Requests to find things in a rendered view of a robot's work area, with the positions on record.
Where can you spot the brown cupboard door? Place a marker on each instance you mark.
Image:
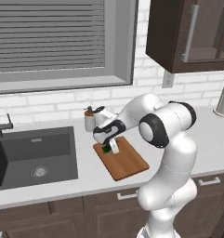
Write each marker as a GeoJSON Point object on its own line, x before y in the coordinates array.
{"type": "Point", "coordinates": [203, 217]}
{"type": "Point", "coordinates": [42, 227]}
{"type": "Point", "coordinates": [119, 223]}

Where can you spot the brown fixed panel front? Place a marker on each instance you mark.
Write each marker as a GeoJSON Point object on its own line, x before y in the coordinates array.
{"type": "Point", "coordinates": [22, 210]}

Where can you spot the green sponge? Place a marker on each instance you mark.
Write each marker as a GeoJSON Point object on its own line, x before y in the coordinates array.
{"type": "Point", "coordinates": [106, 149]}

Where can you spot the white soap dispenser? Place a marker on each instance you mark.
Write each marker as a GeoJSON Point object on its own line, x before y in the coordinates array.
{"type": "Point", "coordinates": [89, 122]}

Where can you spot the dark brown wall cupboard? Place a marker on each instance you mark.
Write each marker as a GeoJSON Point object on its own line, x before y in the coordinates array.
{"type": "Point", "coordinates": [178, 34]}

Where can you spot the dark grey sink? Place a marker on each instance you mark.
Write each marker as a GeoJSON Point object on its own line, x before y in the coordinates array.
{"type": "Point", "coordinates": [36, 158]}

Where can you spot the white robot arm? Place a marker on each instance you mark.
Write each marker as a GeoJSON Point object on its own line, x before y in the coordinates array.
{"type": "Point", "coordinates": [175, 145]}

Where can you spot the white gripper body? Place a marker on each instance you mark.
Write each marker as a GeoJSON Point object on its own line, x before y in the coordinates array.
{"type": "Point", "coordinates": [114, 146]}

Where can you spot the grey window with blinds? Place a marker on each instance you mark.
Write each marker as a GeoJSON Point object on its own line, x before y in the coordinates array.
{"type": "Point", "coordinates": [54, 40]}

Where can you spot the brown drawer front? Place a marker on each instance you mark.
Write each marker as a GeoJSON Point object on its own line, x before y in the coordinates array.
{"type": "Point", "coordinates": [215, 187]}
{"type": "Point", "coordinates": [107, 201]}

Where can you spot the grey wall socket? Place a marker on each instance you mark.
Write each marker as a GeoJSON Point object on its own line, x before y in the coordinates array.
{"type": "Point", "coordinates": [167, 79]}

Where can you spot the wooden cutting board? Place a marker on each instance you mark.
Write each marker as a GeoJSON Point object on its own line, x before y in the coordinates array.
{"type": "Point", "coordinates": [129, 161]}

